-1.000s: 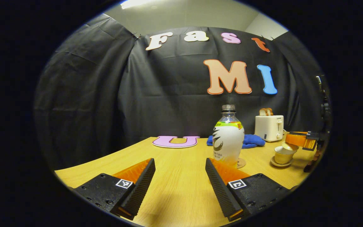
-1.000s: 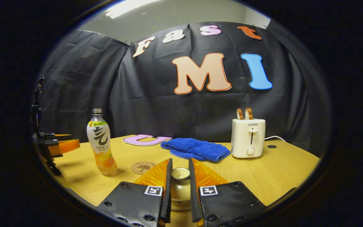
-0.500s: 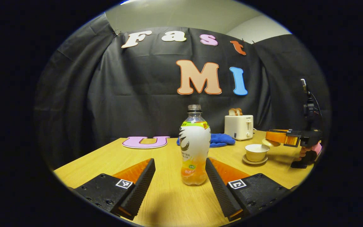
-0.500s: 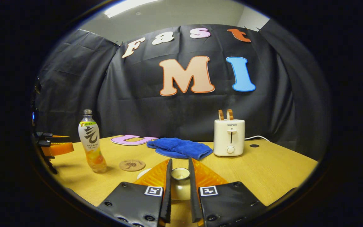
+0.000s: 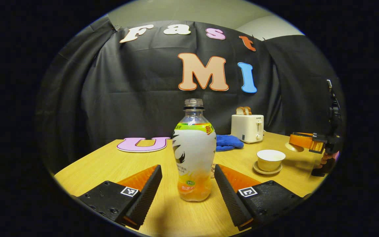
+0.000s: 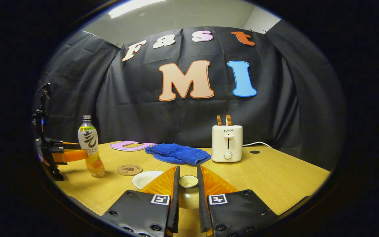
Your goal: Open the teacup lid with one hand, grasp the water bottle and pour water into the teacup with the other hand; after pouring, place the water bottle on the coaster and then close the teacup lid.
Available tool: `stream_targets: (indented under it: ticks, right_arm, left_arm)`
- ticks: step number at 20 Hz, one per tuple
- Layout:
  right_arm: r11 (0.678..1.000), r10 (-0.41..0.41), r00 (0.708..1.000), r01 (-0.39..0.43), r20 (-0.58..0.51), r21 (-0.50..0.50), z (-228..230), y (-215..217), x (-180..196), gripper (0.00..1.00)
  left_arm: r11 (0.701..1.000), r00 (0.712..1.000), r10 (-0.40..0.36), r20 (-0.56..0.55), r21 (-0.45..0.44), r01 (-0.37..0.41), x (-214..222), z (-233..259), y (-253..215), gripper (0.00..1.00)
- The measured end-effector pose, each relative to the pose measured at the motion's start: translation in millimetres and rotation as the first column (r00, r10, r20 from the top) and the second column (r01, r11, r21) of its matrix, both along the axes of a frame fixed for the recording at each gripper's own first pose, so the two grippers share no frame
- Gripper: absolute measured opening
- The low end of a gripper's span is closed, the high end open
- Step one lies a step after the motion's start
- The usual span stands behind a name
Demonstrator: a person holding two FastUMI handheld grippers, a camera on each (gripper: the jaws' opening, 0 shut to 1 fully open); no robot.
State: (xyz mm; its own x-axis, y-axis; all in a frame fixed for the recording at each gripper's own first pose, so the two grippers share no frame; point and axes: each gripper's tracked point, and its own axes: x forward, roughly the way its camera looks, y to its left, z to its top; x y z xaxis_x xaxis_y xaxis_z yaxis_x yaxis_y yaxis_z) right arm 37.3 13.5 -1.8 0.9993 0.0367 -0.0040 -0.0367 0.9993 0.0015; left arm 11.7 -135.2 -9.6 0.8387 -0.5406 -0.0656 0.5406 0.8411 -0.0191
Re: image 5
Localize white toaster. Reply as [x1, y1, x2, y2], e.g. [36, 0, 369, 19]
[231, 114, 265, 144]

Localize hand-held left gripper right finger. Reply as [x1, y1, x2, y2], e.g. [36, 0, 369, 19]
[214, 164, 305, 231]

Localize cream saucer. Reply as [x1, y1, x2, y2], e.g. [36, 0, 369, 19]
[253, 161, 283, 175]

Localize clear water bottle white label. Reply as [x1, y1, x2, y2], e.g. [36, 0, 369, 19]
[172, 98, 217, 202]

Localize blue towel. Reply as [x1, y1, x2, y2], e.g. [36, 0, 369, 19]
[215, 134, 244, 152]

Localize cream teacup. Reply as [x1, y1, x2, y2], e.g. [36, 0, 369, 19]
[257, 150, 286, 171]

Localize purple paper cutout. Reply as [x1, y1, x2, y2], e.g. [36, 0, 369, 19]
[116, 137, 170, 153]

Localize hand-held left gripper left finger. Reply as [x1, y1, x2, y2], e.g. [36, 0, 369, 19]
[77, 165, 163, 230]

